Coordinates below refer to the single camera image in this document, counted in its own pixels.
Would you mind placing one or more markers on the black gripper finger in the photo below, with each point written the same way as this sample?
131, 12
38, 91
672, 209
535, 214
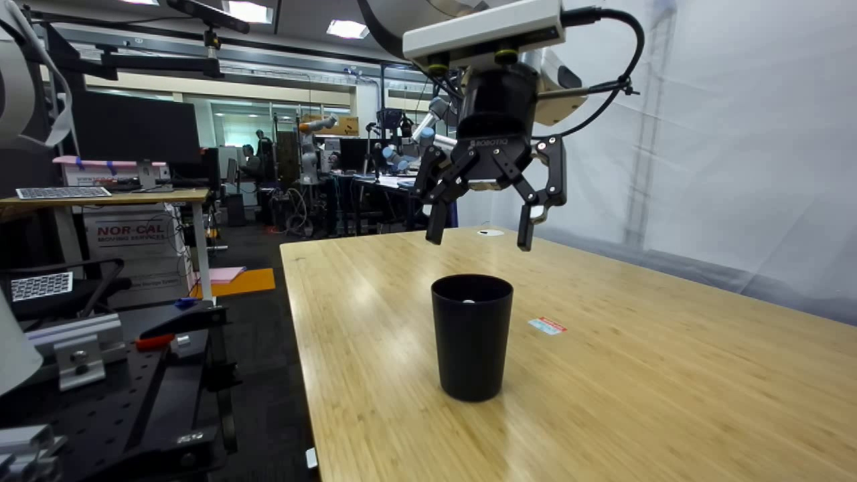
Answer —
530, 213
443, 209

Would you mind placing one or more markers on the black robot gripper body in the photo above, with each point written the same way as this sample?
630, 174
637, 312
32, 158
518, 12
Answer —
498, 146

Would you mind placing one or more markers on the black plastic cup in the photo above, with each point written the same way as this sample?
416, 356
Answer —
472, 327

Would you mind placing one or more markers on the small white paper tag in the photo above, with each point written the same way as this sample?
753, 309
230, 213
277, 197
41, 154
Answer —
547, 327

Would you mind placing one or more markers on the white cardboard box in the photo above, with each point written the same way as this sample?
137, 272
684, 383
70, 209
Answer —
149, 242

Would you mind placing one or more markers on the black optical breadboard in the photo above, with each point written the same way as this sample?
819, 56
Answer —
101, 410

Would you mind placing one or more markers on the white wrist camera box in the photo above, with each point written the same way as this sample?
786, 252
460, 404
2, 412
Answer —
514, 24

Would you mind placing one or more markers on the red handled screwdriver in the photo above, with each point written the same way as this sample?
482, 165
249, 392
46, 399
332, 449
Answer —
176, 340

